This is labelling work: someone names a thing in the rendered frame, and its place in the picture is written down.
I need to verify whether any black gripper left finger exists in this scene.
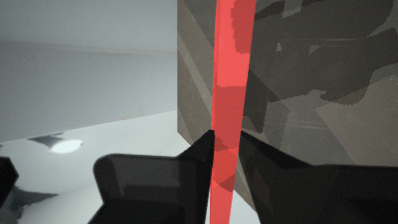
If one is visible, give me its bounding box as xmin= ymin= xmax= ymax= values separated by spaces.
xmin=93 ymin=130 xmax=215 ymax=224

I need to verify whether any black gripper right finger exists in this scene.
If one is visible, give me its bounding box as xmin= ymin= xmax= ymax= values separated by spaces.
xmin=238 ymin=131 xmax=398 ymax=224

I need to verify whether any red rectangular lid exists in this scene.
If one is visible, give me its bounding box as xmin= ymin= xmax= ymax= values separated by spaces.
xmin=210 ymin=0 xmax=256 ymax=224

